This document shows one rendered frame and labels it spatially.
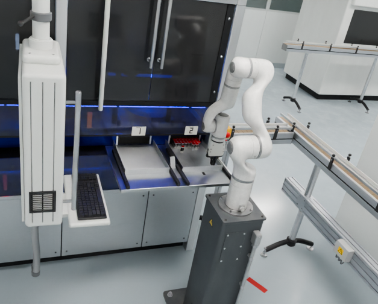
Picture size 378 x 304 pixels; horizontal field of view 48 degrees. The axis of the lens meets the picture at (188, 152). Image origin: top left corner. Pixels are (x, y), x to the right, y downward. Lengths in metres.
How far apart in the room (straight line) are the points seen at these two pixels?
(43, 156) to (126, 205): 1.06
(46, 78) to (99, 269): 1.65
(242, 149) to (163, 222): 1.15
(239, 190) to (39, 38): 1.19
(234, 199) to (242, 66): 0.68
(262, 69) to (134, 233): 1.50
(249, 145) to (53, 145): 0.91
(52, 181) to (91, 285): 1.14
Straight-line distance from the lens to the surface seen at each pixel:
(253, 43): 8.10
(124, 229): 2.96
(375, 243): 3.61
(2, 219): 2.78
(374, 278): 2.83
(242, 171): 2.14
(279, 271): 3.35
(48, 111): 1.81
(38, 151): 1.89
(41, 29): 1.92
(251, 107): 2.09
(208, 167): 2.53
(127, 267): 3.08
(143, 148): 2.66
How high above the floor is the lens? 2.15
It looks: 28 degrees down
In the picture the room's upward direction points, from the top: 11 degrees clockwise
